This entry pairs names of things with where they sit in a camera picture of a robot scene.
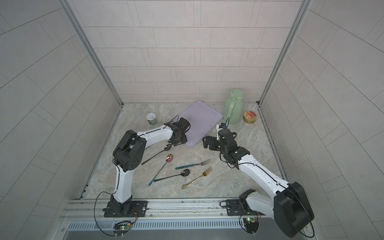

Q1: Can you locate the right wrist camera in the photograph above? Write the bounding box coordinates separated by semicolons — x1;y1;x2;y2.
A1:
216;123;227;134

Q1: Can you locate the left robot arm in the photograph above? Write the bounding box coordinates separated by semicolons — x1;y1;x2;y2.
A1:
106;118;191;216

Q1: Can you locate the aluminium front rail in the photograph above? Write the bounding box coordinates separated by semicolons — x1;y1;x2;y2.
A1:
59;198;235;221

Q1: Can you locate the black glossy spoon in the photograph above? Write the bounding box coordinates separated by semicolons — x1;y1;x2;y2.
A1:
154;169;190;182

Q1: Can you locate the round yellow tin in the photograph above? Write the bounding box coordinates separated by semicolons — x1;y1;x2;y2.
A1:
243;111;258;124

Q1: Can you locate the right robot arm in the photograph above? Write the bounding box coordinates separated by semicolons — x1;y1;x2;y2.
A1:
202;129;315;238

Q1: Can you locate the dark grey spoon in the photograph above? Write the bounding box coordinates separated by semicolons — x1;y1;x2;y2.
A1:
142;144;172;165

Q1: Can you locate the green plastic jug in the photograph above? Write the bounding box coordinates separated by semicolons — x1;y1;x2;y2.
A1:
223;89;245;124

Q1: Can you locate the teal handled fork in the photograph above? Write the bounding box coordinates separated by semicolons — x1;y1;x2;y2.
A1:
175;159;211;170

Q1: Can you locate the circuit board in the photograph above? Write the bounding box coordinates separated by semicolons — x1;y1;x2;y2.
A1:
113;221;132;237
240;217;260;235

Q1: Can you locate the small white paper cup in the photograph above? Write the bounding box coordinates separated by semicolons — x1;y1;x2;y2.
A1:
146;113;157;125

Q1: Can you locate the lilac plastic tray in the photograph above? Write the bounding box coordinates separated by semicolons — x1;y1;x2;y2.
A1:
179;101;223;148

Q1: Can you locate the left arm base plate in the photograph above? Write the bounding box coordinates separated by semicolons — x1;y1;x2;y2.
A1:
103;200;149;218

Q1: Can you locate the right circuit board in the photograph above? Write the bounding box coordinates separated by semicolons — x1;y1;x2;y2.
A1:
240;217;260;235

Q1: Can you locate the left circuit board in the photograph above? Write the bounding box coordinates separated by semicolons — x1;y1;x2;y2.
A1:
113;221;132;237

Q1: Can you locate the rainbow iridescent spoon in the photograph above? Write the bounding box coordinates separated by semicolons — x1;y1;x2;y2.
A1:
148;154;174;186

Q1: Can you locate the gold ornate fork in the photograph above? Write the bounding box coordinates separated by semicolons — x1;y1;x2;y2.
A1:
182;167;213;190

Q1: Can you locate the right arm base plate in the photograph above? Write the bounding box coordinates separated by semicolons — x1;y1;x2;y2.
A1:
220;199;258;216

